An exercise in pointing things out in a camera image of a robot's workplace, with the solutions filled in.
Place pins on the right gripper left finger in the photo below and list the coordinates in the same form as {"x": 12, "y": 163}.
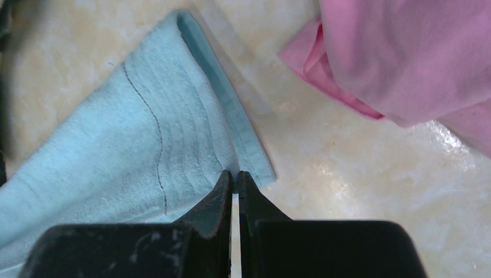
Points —
{"x": 195, "y": 245}

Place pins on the pink towel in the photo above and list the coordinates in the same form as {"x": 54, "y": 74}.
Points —
{"x": 407, "y": 61}

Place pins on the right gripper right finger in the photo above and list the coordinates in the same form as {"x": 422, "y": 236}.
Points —
{"x": 274, "y": 245}

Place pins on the light blue towel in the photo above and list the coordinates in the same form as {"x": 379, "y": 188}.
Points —
{"x": 145, "y": 146}

